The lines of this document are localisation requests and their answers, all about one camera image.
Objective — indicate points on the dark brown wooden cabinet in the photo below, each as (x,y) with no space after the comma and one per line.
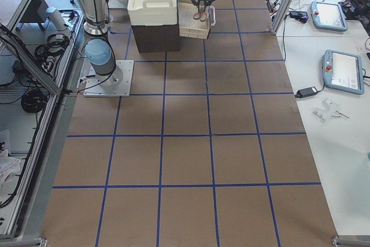
(159,38)

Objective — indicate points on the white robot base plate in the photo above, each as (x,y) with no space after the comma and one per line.
(119,84)

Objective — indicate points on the blue teach pendant near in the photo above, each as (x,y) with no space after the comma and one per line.
(343,71)

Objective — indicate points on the blue teach pendant far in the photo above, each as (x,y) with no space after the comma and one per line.
(328,16)

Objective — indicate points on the white crumpled cloth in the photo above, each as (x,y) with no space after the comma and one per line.
(10,166)

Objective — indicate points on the black power adapter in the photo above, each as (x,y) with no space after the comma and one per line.
(306,92)

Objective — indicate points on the black monitor on side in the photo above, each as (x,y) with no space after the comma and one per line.
(35,13)

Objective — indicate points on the clear plastic bracket parts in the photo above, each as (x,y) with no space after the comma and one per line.
(328,111)

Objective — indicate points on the white plastic tray with handles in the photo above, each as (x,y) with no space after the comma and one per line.
(152,12)

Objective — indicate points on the aluminium frame post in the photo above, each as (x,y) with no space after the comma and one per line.
(284,1)

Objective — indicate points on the orange grey scissors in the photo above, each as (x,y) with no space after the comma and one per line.
(203,15)

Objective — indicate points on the blue teach pendant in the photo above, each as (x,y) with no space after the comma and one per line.
(328,16)
(343,71)

